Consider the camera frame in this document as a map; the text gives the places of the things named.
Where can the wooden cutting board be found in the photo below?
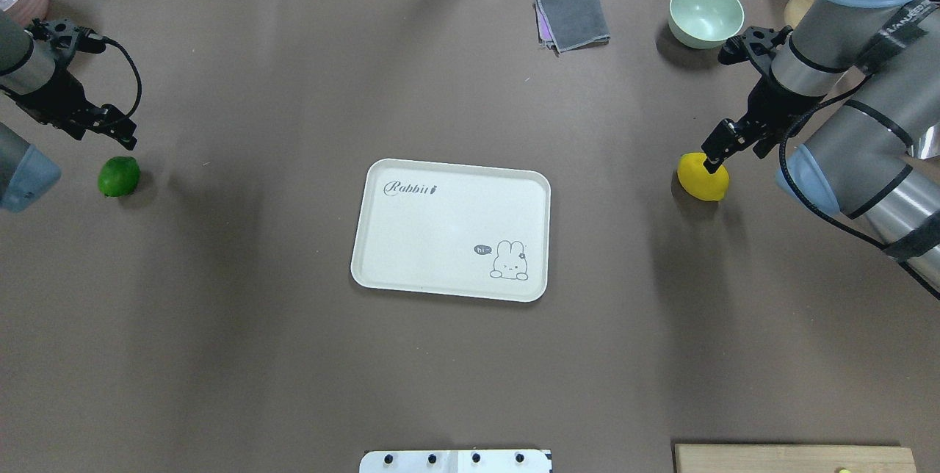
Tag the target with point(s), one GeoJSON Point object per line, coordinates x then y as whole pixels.
{"type": "Point", "coordinates": [793, 458]}

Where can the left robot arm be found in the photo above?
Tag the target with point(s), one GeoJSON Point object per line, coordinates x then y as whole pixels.
{"type": "Point", "coordinates": [27, 173]}

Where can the yellow lemon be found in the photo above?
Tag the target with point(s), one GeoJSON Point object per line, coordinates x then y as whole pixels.
{"type": "Point", "coordinates": [697, 181]}

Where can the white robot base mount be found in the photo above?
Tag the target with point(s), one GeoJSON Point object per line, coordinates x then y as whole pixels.
{"type": "Point", "coordinates": [458, 460]}

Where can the green lemon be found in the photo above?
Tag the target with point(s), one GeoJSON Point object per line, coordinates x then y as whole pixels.
{"type": "Point", "coordinates": [118, 177]}

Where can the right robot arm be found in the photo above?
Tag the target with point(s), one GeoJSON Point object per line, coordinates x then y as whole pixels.
{"type": "Point", "coordinates": [842, 98]}

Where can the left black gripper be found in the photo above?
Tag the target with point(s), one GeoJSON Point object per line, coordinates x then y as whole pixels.
{"type": "Point", "coordinates": [59, 100]}

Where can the mint green bowl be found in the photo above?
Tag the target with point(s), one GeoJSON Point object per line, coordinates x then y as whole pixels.
{"type": "Point", "coordinates": [704, 24]}

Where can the folded grey cloth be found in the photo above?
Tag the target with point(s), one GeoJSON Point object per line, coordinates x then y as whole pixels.
{"type": "Point", "coordinates": [565, 25]}

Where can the white rabbit tray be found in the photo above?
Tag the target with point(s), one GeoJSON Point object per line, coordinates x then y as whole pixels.
{"type": "Point", "coordinates": [451, 229]}

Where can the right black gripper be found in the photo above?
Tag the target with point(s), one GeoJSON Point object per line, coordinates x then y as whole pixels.
{"type": "Point", "coordinates": [768, 101]}

